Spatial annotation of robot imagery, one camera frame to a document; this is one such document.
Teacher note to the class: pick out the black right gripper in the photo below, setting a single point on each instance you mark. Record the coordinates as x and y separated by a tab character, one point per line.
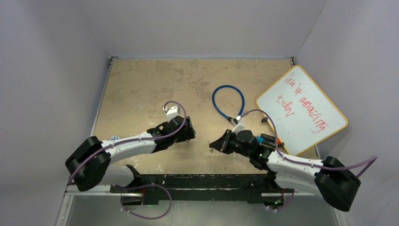
222	144

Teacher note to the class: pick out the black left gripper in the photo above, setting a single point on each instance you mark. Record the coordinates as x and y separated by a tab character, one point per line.
187	134

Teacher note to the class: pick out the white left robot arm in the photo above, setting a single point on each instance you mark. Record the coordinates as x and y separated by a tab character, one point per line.
93	161

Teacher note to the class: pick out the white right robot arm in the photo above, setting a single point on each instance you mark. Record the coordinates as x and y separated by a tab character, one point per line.
327	178

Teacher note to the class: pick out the black marker pen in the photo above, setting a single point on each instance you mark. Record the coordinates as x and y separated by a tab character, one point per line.
268	137

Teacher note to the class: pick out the blue capped marker pen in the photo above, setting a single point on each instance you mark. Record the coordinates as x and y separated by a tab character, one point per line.
269	143

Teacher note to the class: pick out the yellow framed whiteboard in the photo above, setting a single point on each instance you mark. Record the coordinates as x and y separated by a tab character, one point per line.
301	112

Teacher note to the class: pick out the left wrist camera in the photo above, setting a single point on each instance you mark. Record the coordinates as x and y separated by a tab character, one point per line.
171	112

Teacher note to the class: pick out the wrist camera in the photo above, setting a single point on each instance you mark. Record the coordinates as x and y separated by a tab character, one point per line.
171	112
238	124

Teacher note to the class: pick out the blue cable lock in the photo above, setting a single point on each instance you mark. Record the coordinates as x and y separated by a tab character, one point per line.
228	101

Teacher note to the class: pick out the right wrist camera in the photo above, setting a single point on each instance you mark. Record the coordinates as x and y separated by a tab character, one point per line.
238	124

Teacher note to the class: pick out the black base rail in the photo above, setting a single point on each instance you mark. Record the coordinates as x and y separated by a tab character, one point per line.
150	189

